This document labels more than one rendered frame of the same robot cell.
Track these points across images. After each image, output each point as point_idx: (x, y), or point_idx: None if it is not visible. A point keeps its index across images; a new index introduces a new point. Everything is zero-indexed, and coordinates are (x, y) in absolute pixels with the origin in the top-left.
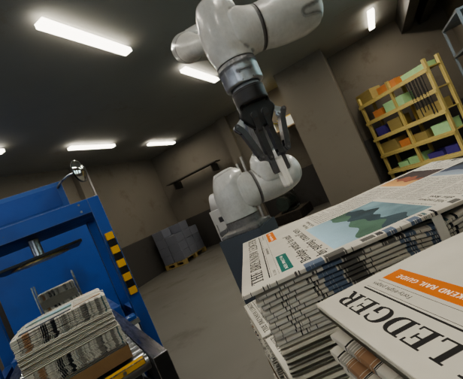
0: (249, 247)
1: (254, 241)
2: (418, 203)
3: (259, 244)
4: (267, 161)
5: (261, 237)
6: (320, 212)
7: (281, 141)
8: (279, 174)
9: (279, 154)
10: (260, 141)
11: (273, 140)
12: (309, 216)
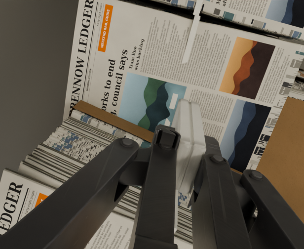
0: (3, 209)
1: (18, 192)
2: None
3: (16, 222)
4: (146, 147)
5: (30, 192)
6: (125, 228)
7: (260, 199)
8: (174, 126)
9: (194, 186)
10: (136, 216)
11: (194, 238)
12: (111, 218)
